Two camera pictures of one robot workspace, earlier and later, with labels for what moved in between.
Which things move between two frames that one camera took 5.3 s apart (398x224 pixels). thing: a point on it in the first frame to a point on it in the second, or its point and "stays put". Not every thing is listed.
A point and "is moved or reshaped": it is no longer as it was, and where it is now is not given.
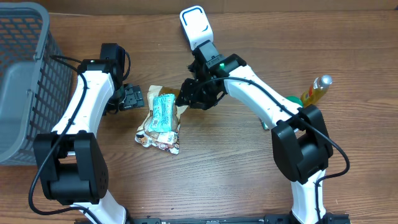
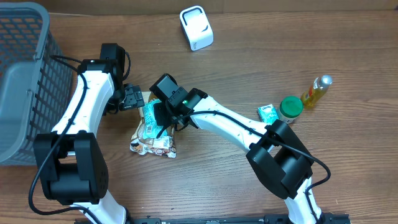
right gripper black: x=195 y=99 to x=165 y=111
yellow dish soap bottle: x=318 y=90 stays put
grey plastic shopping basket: x=36 y=84 stays put
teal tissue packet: x=162 y=112 is moved or reshaped
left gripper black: x=134 y=96 stays put
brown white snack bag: x=161 y=127 is moved or reshaped
